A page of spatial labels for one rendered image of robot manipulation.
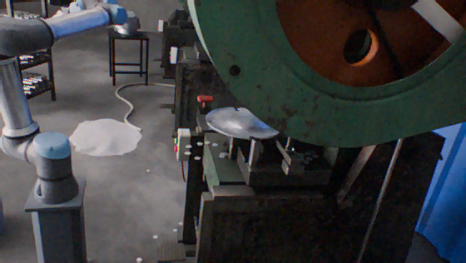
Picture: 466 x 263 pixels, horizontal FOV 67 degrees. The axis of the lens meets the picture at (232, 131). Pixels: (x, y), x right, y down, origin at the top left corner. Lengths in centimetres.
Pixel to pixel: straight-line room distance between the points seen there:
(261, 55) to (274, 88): 8
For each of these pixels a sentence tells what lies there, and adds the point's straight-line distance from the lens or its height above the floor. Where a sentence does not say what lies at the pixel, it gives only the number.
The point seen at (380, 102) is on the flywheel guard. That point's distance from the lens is 92.
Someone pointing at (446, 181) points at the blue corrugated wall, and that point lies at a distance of 227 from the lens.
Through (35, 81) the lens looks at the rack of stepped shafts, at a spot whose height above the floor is 26.
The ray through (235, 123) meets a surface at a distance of 129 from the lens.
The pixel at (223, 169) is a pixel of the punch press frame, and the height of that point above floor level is 64.
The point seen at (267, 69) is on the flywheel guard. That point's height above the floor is 111.
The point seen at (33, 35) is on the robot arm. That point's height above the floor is 105.
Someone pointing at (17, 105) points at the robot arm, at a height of 79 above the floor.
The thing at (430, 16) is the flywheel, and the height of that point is 125.
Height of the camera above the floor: 128
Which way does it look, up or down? 24 degrees down
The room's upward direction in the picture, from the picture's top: 7 degrees clockwise
